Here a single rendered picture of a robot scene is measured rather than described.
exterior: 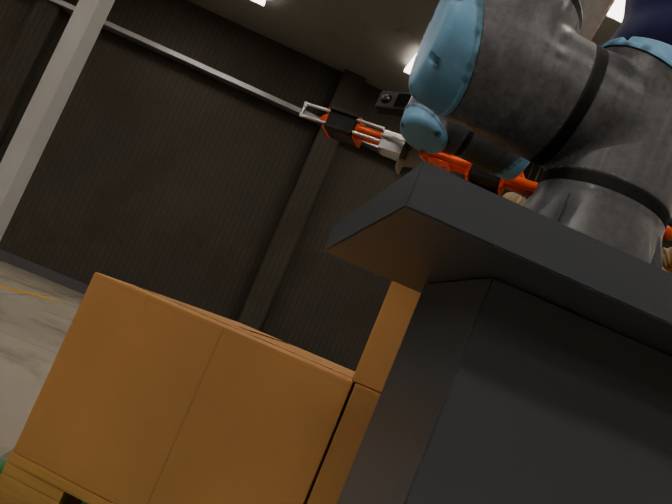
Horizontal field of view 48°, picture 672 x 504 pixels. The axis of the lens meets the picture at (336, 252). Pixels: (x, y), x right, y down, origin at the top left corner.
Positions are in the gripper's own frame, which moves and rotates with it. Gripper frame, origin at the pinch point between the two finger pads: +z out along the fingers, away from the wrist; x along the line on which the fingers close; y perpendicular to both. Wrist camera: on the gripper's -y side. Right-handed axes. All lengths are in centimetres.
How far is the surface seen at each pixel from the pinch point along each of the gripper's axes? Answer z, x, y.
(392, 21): 487, 449, -53
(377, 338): -4.4, -45.5, 8.7
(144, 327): 9, -58, -36
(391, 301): -6.5, -38.2, 8.6
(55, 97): 214, 84, -180
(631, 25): -22, 34, 35
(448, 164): -0.8, -0.8, 10.4
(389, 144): 1.8, 0.0, -3.4
